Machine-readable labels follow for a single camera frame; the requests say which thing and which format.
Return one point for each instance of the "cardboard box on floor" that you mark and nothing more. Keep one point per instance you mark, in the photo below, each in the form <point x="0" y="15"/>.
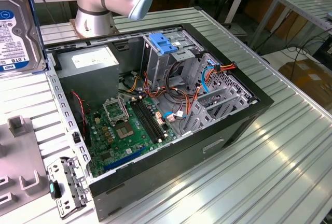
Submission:
<point x="308" y="76"/>

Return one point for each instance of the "blue plastic drive latch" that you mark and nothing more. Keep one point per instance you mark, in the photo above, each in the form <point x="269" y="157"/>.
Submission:
<point x="162" y="43"/>

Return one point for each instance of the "black open PC case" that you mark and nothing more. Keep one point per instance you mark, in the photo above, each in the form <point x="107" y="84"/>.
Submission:
<point x="168" y="167"/>

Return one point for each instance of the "grey optical drive cage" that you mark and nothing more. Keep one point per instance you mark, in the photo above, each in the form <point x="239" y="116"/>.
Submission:
<point x="155" y="66"/>

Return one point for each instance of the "hard disk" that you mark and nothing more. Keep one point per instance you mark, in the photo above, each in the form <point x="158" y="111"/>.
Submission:
<point x="15" y="27"/>

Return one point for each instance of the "CPU socket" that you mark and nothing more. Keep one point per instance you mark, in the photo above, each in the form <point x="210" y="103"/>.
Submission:
<point x="125" y="130"/>

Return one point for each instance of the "black case fan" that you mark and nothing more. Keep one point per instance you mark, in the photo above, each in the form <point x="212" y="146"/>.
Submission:
<point x="77" y="115"/>

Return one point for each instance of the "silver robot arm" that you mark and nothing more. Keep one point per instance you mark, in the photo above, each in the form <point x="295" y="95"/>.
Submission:
<point x="90" y="21"/>

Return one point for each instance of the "black latch with teal tab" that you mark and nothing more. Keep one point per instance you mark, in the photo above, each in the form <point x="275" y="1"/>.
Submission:
<point x="52" y="188"/>

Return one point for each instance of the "green motherboard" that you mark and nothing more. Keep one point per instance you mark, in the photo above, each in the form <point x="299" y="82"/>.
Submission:
<point x="137" y="145"/>

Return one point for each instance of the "grey metal slot bracket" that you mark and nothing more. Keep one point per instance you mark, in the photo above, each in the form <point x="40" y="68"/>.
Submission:
<point x="70" y="182"/>

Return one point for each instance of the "blue expansion slot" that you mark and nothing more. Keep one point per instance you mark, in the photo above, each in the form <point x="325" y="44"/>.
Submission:
<point x="122" y="162"/>

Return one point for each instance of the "grey metal disk bay cage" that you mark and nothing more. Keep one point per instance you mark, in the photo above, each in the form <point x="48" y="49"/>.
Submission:
<point x="228" y="81"/>

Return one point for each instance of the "black RAM slot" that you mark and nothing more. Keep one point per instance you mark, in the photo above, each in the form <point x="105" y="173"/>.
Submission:
<point x="147" y="121"/>
<point x="144" y="123"/>
<point x="153" y="118"/>
<point x="150" y="119"/>

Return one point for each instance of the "grey parts rack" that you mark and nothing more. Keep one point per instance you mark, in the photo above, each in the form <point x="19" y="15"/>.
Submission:
<point x="18" y="161"/>

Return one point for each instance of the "grey power supply unit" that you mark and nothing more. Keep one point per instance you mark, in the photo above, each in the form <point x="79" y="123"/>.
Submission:
<point x="88" y="84"/>

